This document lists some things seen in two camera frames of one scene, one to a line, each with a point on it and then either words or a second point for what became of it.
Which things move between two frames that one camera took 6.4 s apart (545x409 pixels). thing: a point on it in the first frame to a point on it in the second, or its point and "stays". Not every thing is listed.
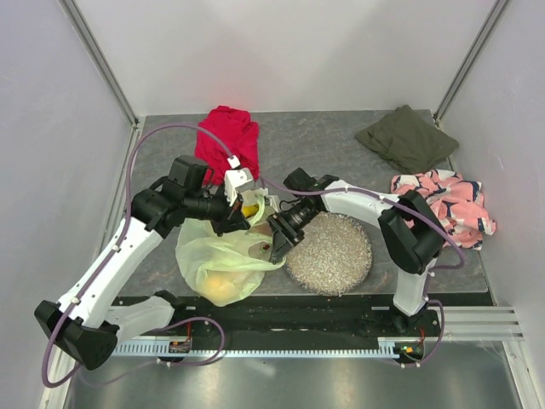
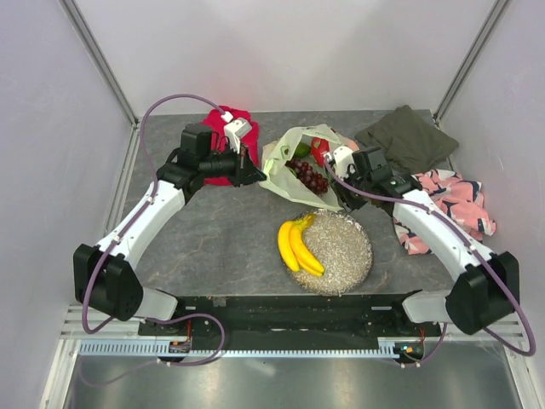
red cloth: [240, 136] stays
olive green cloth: [406, 141] stays
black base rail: [371, 317] stays
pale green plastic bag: [230, 267] to [279, 180]
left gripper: [234, 221] to [245, 172]
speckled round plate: [334, 257] stays
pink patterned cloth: [459, 201] stays
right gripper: [285, 235] to [343, 197]
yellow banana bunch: [249, 210] to [295, 248]
